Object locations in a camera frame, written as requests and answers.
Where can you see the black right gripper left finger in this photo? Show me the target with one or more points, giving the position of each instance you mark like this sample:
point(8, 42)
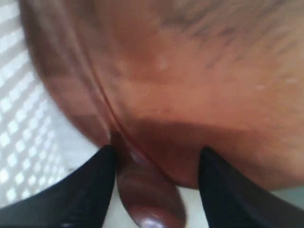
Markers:
point(80, 200)

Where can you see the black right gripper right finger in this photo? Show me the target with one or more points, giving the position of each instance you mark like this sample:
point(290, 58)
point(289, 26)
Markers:
point(231, 200)

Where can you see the white perforated plastic basket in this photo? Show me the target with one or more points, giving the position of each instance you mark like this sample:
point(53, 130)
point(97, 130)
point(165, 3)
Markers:
point(48, 122)

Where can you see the dark brown wooden spoon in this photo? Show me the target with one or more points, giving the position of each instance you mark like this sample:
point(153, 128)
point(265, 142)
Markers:
point(149, 197)

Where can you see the dark brown round plate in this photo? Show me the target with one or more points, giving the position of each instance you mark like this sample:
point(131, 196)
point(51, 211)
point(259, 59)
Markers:
point(173, 76)

